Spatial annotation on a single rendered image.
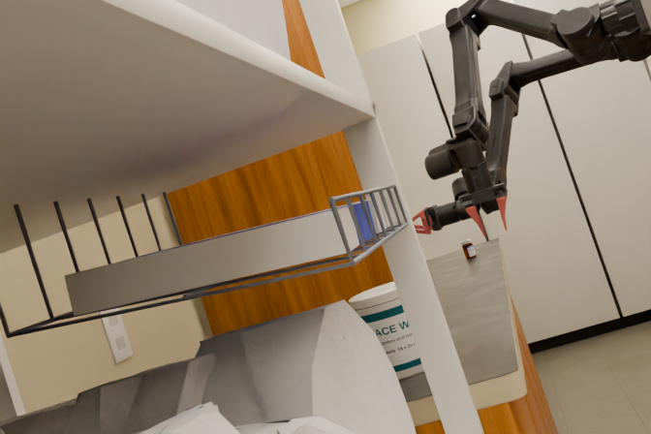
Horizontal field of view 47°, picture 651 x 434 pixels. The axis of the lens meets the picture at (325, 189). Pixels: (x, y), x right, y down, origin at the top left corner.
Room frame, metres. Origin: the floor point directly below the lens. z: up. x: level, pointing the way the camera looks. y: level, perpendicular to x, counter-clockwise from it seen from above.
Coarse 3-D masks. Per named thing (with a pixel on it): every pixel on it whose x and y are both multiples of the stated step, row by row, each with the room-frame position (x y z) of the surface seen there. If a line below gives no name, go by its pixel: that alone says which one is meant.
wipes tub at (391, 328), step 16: (384, 288) 1.34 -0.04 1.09; (352, 304) 1.32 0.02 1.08; (368, 304) 1.29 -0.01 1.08; (384, 304) 1.28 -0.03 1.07; (400, 304) 1.29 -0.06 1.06; (368, 320) 1.30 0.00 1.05; (384, 320) 1.29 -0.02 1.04; (400, 320) 1.28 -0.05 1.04; (384, 336) 1.29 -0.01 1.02; (400, 336) 1.28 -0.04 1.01; (400, 352) 1.28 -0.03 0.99; (416, 352) 1.29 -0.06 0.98; (400, 368) 1.29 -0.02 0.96; (416, 368) 1.29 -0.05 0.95
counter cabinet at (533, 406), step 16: (512, 304) 2.97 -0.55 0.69; (528, 352) 2.87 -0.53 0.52; (528, 368) 2.32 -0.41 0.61; (528, 384) 1.96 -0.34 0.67; (528, 400) 1.69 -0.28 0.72; (544, 400) 2.85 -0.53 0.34; (480, 416) 1.12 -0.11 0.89; (496, 416) 1.12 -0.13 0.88; (512, 416) 1.12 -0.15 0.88; (528, 416) 1.49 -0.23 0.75; (544, 416) 2.33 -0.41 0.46; (416, 432) 1.15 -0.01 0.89; (432, 432) 1.14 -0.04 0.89; (496, 432) 1.12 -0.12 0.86; (512, 432) 1.12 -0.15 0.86; (528, 432) 1.33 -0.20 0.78; (544, 432) 1.95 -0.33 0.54
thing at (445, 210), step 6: (444, 204) 2.06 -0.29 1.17; (450, 204) 2.05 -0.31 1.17; (432, 210) 2.03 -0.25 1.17; (438, 210) 2.05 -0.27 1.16; (444, 210) 2.05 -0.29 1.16; (450, 210) 2.04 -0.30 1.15; (456, 210) 2.04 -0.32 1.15; (438, 216) 2.05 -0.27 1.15; (444, 216) 2.04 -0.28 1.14; (450, 216) 2.04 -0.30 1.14; (456, 216) 2.05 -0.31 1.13; (438, 222) 2.03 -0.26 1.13; (444, 222) 2.05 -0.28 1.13; (450, 222) 2.05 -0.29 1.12; (456, 222) 2.06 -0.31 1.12; (438, 228) 2.03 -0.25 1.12
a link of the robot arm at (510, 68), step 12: (612, 36) 2.02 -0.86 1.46; (624, 36) 1.99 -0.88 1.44; (612, 48) 2.04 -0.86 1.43; (648, 48) 2.01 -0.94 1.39; (540, 60) 2.19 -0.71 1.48; (552, 60) 2.16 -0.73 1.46; (564, 60) 2.13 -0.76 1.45; (576, 60) 2.11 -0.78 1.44; (624, 60) 2.08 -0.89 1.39; (636, 60) 2.04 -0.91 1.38; (504, 72) 2.24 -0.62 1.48; (516, 72) 2.22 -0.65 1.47; (528, 72) 2.20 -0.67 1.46; (540, 72) 2.18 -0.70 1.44; (552, 72) 2.17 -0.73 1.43; (564, 72) 2.16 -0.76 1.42; (516, 84) 2.28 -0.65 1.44; (516, 96) 2.23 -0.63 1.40
